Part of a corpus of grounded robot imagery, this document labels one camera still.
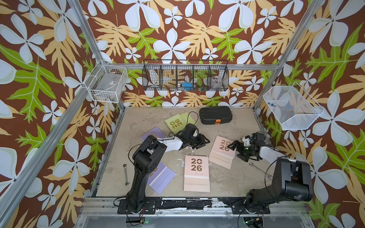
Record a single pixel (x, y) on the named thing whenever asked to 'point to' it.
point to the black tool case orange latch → (215, 115)
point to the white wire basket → (106, 83)
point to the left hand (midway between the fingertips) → (210, 141)
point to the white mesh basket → (294, 108)
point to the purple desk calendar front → (161, 178)
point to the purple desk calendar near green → (155, 132)
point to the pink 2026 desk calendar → (220, 154)
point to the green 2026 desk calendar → (177, 122)
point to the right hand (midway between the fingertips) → (232, 149)
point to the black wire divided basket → (186, 75)
